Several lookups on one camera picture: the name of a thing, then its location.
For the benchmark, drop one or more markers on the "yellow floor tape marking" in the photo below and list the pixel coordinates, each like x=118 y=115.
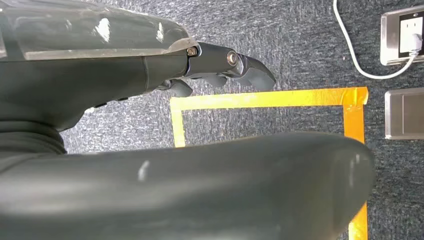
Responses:
x=265 y=99

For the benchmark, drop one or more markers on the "steel floor socket box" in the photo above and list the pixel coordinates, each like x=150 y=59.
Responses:
x=389 y=36

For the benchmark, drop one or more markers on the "white power plug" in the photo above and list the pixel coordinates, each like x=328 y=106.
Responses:
x=416 y=42

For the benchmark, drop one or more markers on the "closed steel floor box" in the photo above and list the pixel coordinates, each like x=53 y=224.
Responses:
x=405 y=114

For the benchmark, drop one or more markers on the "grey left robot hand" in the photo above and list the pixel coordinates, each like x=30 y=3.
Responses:
x=82 y=76

